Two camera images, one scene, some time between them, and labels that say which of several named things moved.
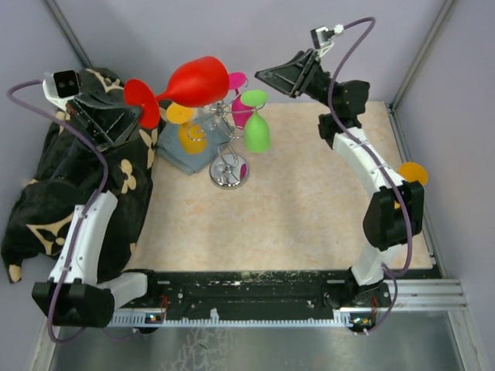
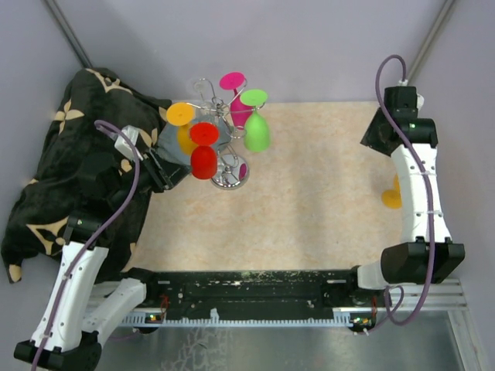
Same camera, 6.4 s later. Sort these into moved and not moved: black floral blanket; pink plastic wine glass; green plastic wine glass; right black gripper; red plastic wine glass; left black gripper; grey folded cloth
Moved: red plastic wine glass; right black gripper; left black gripper
Not moved: black floral blanket; green plastic wine glass; grey folded cloth; pink plastic wine glass
